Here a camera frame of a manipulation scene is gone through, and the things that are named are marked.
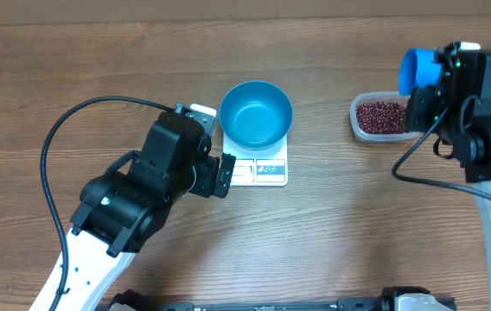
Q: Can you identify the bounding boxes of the blue plastic scoop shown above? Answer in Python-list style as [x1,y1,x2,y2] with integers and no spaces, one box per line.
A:
[398,48,443,96]

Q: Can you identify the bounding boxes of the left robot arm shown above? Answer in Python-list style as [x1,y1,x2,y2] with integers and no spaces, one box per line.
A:
[31,104,236,310]

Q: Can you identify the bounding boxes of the white digital kitchen scale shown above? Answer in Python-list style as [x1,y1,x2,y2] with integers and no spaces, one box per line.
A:
[223,134,289,187]

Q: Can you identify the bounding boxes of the teal plastic bowl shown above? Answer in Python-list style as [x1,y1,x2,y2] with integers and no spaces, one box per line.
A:
[220,80,294,150]

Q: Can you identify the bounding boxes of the red beans in container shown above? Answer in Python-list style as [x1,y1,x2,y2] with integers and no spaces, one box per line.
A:
[355,101,406,134]

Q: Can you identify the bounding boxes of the clear plastic container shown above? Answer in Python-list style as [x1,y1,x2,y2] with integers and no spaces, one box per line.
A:
[350,92,419,143]

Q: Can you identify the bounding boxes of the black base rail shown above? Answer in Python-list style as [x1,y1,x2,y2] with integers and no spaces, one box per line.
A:
[97,286,457,311]

